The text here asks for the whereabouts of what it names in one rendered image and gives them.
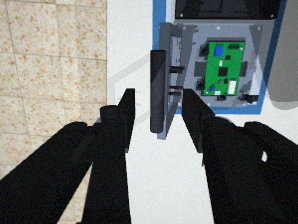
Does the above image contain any green circuit board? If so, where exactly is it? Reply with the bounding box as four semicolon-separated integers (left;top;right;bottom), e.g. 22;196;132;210
203;42;245;95

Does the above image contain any blue flat mat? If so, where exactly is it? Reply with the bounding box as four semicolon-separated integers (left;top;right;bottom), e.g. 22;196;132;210
152;0;287;114

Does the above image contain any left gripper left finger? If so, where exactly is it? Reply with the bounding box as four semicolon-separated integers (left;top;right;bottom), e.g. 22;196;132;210
0;88;136;224

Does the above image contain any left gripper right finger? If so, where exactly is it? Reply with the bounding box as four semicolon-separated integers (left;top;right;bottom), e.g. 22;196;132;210
181;88;298;224

